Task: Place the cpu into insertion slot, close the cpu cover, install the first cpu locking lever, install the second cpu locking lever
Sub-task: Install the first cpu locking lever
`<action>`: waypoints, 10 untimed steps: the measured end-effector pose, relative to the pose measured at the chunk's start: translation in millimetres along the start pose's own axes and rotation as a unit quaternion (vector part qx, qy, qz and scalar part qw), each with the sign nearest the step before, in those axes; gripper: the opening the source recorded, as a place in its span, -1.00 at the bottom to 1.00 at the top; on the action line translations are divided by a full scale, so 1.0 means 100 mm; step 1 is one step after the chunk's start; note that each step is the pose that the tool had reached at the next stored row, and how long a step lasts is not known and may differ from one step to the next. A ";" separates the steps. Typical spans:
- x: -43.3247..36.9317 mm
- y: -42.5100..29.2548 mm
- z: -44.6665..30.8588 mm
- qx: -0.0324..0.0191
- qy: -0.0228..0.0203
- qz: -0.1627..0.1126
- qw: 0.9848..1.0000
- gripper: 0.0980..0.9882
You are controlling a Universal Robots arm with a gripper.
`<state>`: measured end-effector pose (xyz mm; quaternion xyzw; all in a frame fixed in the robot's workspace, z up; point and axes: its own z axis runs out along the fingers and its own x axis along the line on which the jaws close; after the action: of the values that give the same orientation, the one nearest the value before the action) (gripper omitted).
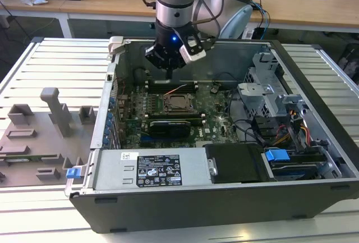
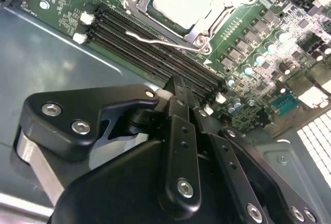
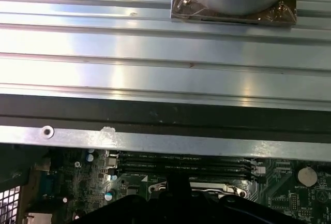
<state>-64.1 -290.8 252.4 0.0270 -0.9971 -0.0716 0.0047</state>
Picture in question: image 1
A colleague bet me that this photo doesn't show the silver power supply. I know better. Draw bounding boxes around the silver power supply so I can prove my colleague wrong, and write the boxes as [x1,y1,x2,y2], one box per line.
[84,149,218,190]

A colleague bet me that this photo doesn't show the grey parts rack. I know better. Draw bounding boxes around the grey parts rack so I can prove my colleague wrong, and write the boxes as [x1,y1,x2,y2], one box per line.
[0,87,99,189]

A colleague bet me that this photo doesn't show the thin wire locking lever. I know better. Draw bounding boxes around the thin wire locking lever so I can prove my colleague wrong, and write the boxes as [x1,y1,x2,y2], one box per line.
[164,110,199,116]
[163,84,189,97]

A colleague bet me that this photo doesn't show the red yellow wire bundle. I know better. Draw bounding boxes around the red yellow wire bundle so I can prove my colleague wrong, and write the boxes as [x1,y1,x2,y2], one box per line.
[276,123,311,145]

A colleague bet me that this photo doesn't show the green RAM stick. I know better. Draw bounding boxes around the green RAM stick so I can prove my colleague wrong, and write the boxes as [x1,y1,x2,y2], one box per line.
[0,154,61,163]

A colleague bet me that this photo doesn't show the CPU socket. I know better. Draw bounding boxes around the CPU socket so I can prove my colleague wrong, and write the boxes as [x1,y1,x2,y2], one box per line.
[157,93,200,116]

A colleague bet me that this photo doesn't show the green motherboard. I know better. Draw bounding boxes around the green motherboard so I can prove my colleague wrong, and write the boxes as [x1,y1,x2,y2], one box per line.
[116,84,245,148]

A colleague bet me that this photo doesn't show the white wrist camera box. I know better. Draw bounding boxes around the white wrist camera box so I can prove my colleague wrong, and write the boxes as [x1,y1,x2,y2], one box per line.
[179,36,207,64]

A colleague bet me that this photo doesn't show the blue expansion slot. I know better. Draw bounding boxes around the blue expansion slot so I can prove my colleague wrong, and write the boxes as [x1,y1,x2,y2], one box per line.
[140,135,158,147]

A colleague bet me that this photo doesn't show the grey metal disk bay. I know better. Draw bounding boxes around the grey metal disk bay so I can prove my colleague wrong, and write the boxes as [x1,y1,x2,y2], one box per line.
[237,52,309,120]

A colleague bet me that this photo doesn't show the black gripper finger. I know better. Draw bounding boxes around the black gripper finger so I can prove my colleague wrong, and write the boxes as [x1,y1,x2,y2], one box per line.
[169,54,187,80]
[145,45,171,80]

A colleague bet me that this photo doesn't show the black open PC case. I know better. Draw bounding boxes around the black open PC case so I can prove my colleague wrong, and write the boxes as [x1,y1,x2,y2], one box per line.
[65,36,359,234]

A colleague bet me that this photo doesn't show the wooden desk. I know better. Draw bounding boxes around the wooden desk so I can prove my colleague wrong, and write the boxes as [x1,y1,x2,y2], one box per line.
[0,0,359,39]

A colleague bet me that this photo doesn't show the blue cable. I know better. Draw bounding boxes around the blue cable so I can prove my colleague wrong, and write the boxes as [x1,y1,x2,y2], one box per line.
[252,1,271,32]

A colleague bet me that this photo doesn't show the grey case handle latch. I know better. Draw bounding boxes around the grey case handle latch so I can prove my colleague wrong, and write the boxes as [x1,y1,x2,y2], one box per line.
[108,36,126,56]

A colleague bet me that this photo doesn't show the black RAM slot bank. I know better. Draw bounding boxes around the black RAM slot bank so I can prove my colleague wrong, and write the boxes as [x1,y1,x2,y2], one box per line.
[147,82,199,94]
[145,113,204,125]

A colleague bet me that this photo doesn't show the black plastic shroud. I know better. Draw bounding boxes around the black plastic shroud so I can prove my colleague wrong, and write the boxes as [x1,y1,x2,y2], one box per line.
[204,143,269,184]

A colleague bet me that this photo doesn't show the blue disk carrier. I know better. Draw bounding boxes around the blue disk carrier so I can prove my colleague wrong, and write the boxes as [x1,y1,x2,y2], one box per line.
[263,148,319,181]

